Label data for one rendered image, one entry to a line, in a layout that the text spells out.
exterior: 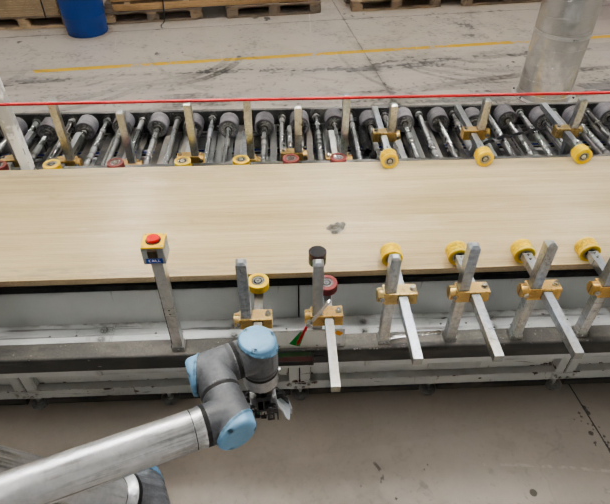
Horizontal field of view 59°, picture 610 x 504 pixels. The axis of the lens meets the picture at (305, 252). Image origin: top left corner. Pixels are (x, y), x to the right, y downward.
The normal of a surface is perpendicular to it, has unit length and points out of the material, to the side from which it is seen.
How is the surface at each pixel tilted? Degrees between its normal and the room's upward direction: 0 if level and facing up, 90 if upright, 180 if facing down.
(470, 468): 0
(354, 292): 90
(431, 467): 0
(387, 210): 0
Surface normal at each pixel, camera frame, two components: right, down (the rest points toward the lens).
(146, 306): 0.04, 0.66
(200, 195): 0.00, -0.75
